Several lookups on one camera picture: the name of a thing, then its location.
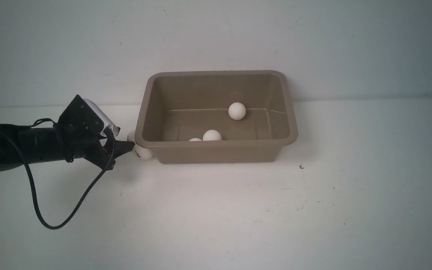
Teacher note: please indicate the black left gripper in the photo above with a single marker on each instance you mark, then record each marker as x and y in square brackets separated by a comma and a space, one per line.
[81, 142]

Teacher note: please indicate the tan plastic bin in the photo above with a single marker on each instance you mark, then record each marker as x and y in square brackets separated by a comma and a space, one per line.
[178, 106]

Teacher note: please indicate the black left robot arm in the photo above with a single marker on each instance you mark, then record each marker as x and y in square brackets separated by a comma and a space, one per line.
[24, 144]

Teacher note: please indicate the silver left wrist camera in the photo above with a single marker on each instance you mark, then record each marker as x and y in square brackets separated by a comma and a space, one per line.
[99, 121]

